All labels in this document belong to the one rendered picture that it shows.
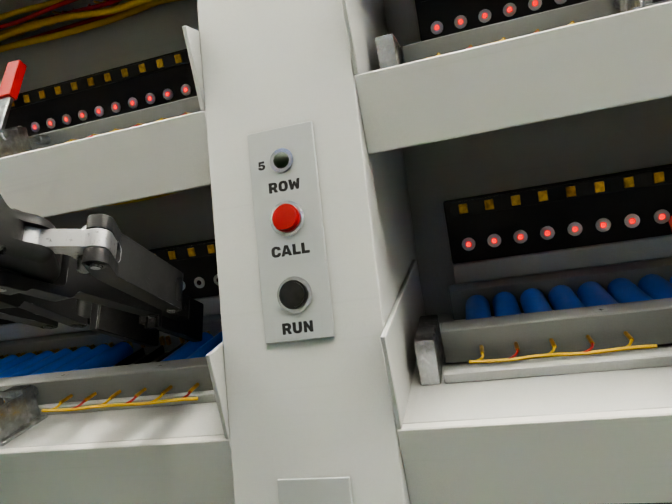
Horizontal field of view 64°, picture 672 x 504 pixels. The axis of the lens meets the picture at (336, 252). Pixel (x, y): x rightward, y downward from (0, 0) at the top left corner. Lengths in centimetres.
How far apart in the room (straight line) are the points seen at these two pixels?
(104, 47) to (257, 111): 39
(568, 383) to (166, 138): 28
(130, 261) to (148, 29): 41
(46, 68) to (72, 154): 35
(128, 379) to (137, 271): 12
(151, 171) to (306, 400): 17
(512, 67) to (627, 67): 6
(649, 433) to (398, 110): 20
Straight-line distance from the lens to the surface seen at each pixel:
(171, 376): 39
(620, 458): 30
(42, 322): 39
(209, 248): 50
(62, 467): 39
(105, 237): 27
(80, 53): 71
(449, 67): 31
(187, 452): 34
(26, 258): 28
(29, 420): 45
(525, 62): 31
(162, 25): 66
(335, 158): 30
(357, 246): 29
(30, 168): 42
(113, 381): 42
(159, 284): 32
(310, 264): 29
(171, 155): 36
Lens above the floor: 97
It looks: 8 degrees up
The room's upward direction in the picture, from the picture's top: 6 degrees counter-clockwise
